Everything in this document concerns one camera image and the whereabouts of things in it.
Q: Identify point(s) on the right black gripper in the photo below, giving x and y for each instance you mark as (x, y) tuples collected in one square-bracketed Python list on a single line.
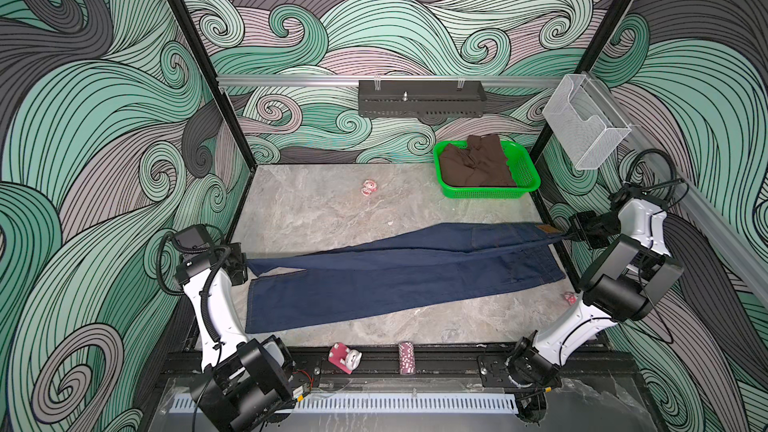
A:
[(579, 230)]

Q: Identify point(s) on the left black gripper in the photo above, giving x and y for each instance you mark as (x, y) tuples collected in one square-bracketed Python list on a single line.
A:
[(236, 277)]

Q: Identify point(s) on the dark blue denim trousers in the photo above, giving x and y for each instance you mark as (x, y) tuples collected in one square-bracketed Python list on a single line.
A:
[(442, 263)]

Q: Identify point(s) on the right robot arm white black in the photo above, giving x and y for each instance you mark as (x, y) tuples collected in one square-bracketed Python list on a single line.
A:
[(631, 275)]

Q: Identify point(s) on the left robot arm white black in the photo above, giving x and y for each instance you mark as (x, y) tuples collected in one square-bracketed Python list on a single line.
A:
[(243, 381)]

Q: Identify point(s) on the brown folded trousers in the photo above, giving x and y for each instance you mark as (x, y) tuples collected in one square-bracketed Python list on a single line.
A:
[(482, 163)]

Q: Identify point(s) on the green plastic basket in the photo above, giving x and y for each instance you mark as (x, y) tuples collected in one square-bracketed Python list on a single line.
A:
[(518, 161)]

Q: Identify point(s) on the pink white clip object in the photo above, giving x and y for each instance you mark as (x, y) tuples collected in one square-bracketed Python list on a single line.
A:
[(345, 358)]

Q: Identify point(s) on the small pink white toy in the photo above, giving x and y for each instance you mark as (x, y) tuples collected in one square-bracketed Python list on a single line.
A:
[(369, 187)]

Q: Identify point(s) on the pink dotted cylinder block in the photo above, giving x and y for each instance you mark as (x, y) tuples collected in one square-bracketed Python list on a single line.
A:
[(407, 362)]

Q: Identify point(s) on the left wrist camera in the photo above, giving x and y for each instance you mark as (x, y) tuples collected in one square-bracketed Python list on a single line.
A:
[(193, 240)]

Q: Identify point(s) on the pink toy near right wall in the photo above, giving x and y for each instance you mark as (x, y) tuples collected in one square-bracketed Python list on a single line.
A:
[(570, 298)]

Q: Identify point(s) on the clear plastic wall bin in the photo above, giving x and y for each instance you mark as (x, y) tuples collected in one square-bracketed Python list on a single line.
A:
[(586, 120)]

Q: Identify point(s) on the right aluminium side rail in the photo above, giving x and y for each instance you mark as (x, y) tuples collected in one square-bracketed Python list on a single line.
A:
[(651, 125)]

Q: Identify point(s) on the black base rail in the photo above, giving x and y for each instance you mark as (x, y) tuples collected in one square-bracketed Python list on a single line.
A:
[(487, 364)]

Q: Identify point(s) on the horizontal aluminium back rail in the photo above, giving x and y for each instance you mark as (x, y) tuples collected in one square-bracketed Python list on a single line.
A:
[(306, 80)]

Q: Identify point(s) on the white slotted cable duct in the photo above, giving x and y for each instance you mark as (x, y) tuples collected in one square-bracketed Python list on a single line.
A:
[(437, 403)]

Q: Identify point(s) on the black perforated wall shelf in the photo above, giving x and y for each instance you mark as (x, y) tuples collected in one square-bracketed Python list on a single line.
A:
[(426, 100)]

